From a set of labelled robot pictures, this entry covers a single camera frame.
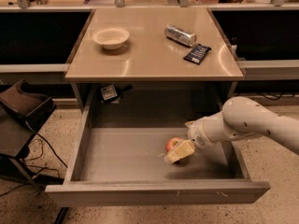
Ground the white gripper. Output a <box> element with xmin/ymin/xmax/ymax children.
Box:
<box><xmin>164</xmin><ymin>119</ymin><xmax>214</xmax><ymax>164</ymax></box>

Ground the red apple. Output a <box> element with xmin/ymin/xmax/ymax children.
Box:
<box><xmin>165</xmin><ymin>137</ymin><xmax>182</xmax><ymax>152</ymax></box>

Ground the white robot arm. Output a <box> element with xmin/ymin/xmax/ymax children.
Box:
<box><xmin>164</xmin><ymin>96</ymin><xmax>299</xmax><ymax>164</ymax></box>

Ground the open grey metal drawer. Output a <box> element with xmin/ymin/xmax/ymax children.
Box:
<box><xmin>45</xmin><ymin>91</ymin><xmax>271</xmax><ymax>208</ymax></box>

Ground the steel counter cabinet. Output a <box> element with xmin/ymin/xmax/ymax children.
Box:
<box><xmin>64</xmin><ymin>7</ymin><xmax>245</xmax><ymax>110</ymax></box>

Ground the dark blue snack bar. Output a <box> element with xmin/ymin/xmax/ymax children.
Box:
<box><xmin>183</xmin><ymin>44</ymin><xmax>211</xmax><ymax>65</ymax></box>

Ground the small labelled black box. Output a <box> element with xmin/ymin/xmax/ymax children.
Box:
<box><xmin>101</xmin><ymin>85</ymin><xmax>118</xmax><ymax>102</ymax></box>

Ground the silver soda can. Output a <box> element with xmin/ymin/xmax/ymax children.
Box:
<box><xmin>164</xmin><ymin>24</ymin><xmax>196</xmax><ymax>47</ymax></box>

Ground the white paper bowl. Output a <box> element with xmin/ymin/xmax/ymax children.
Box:
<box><xmin>92</xmin><ymin>26</ymin><xmax>130</xmax><ymax>50</ymax></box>

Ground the dark brown chair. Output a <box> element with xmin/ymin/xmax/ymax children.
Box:
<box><xmin>0</xmin><ymin>80</ymin><xmax>56</xmax><ymax>186</ymax></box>

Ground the black floor cable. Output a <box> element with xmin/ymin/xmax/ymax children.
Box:
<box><xmin>0</xmin><ymin>121</ymin><xmax>69</xmax><ymax>198</ymax></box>

